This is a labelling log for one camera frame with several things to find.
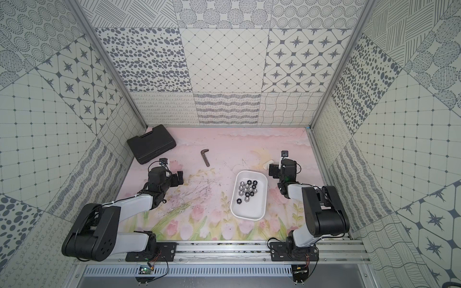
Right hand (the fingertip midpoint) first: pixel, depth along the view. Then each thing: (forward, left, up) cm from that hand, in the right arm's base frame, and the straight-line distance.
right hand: (282, 166), depth 96 cm
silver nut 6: (-17, +19, -4) cm, 26 cm away
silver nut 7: (-10, +15, -4) cm, 19 cm away
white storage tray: (-15, +18, -5) cm, 24 cm away
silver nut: (-9, +22, -3) cm, 24 cm away
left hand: (-5, +59, +3) cm, 59 cm away
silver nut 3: (-14, +22, -4) cm, 27 cm away
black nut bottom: (-18, +23, -4) cm, 29 cm away
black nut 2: (-8, +15, -4) cm, 18 cm away
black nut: (-8, +18, -4) cm, 20 cm away
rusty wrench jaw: (+8, +44, -3) cm, 45 cm away
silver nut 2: (-11, +22, -4) cm, 25 cm away
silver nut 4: (-10, +19, -4) cm, 22 cm away
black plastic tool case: (+12, +75, +3) cm, 76 cm away
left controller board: (-47, +62, -6) cm, 78 cm away
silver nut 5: (-12, +17, -5) cm, 21 cm away
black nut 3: (-14, +17, -4) cm, 22 cm away
